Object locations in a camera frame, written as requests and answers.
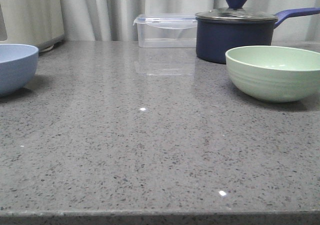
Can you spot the green bowl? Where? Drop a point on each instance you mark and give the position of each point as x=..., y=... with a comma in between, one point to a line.
x=275, y=74

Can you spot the clear plastic food container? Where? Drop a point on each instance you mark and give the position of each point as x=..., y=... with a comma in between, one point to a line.
x=167, y=30

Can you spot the white kitchen appliance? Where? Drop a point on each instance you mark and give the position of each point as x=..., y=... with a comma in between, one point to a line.
x=32, y=22

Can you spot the glass lid blue knob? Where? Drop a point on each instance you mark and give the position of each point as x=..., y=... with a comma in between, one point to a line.
x=235, y=13

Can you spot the blue bowl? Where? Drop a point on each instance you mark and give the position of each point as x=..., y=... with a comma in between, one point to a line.
x=18, y=65

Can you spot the blue saucepan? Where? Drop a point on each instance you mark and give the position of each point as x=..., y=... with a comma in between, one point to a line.
x=214, y=38

